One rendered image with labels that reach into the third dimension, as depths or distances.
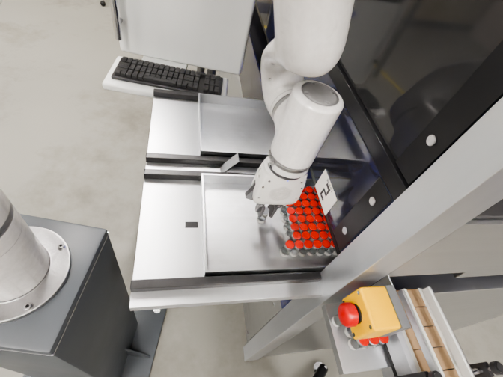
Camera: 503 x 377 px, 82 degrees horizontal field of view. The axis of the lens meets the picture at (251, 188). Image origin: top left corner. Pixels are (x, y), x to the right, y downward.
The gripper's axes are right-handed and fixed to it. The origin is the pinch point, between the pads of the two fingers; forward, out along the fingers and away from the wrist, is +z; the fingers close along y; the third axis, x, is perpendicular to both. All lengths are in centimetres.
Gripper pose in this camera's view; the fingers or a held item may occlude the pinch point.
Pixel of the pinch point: (266, 207)
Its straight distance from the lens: 68.7
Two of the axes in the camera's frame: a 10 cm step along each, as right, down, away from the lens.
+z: -2.2, 6.1, 7.6
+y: 9.7, 0.3, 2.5
